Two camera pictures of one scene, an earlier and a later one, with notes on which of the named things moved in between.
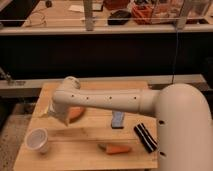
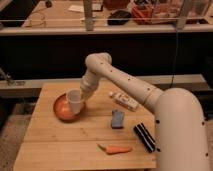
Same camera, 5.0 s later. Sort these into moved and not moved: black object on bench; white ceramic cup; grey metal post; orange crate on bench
Moved: white ceramic cup
Not moved: grey metal post; black object on bench; orange crate on bench
